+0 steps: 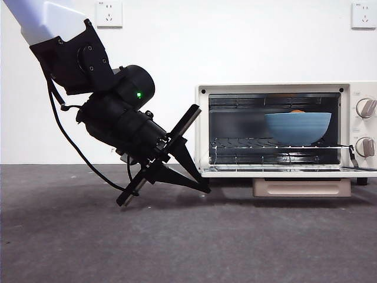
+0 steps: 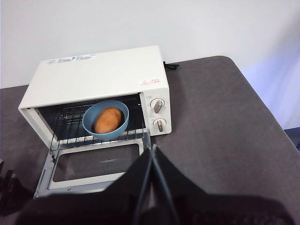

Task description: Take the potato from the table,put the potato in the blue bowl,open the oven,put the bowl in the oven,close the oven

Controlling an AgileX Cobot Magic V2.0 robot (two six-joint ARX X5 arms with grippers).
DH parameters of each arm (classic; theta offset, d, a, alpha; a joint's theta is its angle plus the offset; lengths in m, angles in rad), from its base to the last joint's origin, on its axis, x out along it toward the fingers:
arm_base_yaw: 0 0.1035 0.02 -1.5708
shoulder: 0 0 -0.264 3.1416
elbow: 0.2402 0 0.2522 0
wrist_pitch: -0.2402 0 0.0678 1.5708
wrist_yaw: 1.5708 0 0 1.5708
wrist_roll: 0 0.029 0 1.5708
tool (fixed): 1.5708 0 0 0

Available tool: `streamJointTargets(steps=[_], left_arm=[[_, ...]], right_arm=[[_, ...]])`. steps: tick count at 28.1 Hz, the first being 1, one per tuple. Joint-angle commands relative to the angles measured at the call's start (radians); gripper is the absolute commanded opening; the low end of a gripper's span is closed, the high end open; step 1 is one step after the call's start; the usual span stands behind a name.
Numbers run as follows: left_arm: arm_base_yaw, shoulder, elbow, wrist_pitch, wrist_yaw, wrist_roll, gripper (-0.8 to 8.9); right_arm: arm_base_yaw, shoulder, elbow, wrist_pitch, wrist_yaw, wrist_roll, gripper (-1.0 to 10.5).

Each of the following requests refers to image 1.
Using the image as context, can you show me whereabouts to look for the blue ribbed bowl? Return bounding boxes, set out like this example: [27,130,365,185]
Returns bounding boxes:
[264,111,332,146]

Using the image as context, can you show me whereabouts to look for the glass oven door with handle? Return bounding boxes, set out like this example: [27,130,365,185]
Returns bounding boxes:
[201,164,377,198]

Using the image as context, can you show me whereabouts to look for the white toaster oven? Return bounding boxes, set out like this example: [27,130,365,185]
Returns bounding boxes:
[196,83,377,186]

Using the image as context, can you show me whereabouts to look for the beige oven knob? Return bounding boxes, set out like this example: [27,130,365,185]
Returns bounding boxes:
[356,98,377,119]
[355,137,376,158]

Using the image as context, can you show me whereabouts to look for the metal wire oven rack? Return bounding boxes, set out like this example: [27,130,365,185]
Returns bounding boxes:
[209,137,354,151]

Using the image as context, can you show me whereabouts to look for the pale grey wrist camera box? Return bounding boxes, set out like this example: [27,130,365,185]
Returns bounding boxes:
[115,147,137,165]

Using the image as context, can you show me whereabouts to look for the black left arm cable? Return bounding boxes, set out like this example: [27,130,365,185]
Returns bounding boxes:
[47,75,139,192]

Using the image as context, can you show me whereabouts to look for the white wall socket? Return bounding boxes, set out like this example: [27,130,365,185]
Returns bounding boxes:
[96,1,124,29]
[350,2,377,29]

